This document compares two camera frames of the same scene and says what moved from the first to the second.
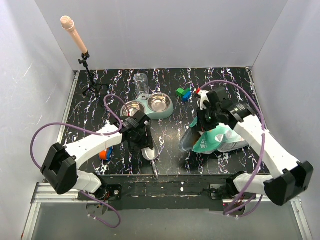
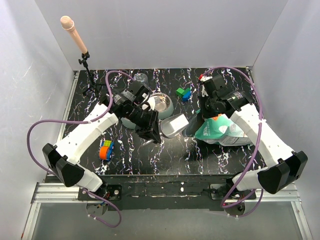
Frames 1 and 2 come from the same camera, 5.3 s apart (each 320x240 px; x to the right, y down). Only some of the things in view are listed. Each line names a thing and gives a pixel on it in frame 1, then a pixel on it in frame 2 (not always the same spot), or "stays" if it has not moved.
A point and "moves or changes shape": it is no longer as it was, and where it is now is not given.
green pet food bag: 220,139 moves or changes shape
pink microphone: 68,24 stays
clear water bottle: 141,84 stays
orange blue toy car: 105,154 stays
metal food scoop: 151,155 → 170,127
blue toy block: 186,96 stays
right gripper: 200,114 → 205,114
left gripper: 147,142 → 150,131
